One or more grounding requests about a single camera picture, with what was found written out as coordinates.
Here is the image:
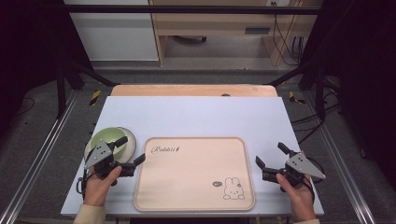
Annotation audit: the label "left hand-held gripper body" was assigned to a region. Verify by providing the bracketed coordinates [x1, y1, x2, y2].
[83, 139, 135, 182]

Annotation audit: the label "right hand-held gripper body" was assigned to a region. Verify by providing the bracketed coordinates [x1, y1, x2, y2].
[262, 151, 327, 189]

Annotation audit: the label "green bowl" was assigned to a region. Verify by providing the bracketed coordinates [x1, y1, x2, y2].
[89, 126, 129, 157]

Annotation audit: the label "person's right hand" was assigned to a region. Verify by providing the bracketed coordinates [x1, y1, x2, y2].
[276, 173, 318, 220]

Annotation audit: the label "person's left hand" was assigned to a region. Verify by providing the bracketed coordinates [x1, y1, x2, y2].
[82, 165, 123, 207]

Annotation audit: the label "white plate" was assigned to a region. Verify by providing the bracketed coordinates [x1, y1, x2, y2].
[83, 126, 138, 164]

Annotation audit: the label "yellow and black tape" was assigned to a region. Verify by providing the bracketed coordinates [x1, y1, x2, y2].
[287, 91, 307, 105]
[88, 89, 103, 107]

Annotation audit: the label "wooden tray with rabbit print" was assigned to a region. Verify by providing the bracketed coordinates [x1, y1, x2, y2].
[133, 135, 257, 213]

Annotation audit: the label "black metal stand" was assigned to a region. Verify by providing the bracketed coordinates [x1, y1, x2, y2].
[263, 57, 329, 123]
[55, 57, 121, 119]

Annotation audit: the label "black curtain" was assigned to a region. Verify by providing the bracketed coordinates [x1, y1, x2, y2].
[0, 0, 94, 138]
[297, 0, 396, 183]

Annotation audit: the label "white cabinet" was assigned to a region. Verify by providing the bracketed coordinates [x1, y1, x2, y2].
[63, 0, 160, 63]

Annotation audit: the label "wooden desk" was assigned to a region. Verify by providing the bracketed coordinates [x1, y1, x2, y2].
[148, 0, 324, 67]

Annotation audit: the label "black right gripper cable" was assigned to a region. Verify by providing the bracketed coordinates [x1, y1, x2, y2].
[303, 156, 327, 200]

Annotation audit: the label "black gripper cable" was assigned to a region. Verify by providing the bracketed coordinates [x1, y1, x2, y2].
[76, 172, 96, 196]
[303, 156, 327, 200]

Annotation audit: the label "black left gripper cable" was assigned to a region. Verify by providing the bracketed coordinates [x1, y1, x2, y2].
[76, 172, 96, 196]

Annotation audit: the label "black floor cables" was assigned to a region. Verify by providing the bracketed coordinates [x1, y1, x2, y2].
[290, 77, 344, 146]

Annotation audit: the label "aluminium rail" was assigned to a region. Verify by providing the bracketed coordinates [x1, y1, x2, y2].
[0, 89, 80, 224]
[302, 92, 378, 224]

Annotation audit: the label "thin black floor cable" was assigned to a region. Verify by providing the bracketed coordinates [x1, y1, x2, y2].
[12, 96, 36, 119]

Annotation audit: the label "black hanging cables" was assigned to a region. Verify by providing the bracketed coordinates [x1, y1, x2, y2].
[270, 1, 306, 67]

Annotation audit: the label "dark hose under desk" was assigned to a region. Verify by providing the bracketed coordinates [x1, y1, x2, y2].
[172, 35, 208, 44]

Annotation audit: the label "black horizontal frame bar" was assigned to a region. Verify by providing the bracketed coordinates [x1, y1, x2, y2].
[61, 4, 322, 16]

